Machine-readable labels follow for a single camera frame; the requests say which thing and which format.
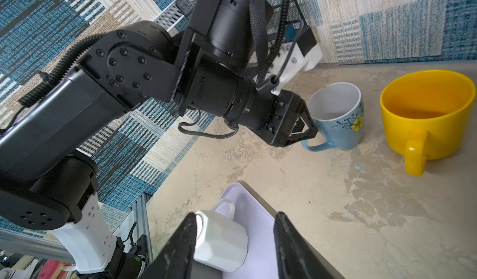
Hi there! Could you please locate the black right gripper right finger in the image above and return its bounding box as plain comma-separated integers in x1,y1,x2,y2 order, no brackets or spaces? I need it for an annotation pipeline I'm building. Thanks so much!
273,212,344,279

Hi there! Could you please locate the yellow mug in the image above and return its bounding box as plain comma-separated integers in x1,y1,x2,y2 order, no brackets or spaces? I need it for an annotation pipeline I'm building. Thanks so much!
380,70,477,176

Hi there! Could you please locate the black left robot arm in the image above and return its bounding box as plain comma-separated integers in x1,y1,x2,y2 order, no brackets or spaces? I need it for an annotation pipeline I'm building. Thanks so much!
1,0,318,279

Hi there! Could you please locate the teal dotted floral mug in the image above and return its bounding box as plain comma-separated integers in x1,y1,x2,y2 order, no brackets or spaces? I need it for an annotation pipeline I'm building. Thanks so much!
301,82,364,152

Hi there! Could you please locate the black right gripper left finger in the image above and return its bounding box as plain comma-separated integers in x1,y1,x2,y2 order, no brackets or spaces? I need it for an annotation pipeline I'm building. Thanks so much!
139,213,197,279

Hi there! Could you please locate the white pink mug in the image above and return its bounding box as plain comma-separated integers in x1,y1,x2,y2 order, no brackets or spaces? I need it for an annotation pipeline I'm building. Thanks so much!
194,198,248,273

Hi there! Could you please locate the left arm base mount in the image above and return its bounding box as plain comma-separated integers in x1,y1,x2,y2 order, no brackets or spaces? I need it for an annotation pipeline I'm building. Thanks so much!
74,222,150,279

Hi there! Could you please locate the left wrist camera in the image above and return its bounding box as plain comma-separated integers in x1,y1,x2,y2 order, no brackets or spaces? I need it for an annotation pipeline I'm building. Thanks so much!
267,25,323,96

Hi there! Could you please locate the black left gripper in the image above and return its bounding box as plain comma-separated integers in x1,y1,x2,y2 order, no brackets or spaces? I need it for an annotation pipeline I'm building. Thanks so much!
257,90,319,147

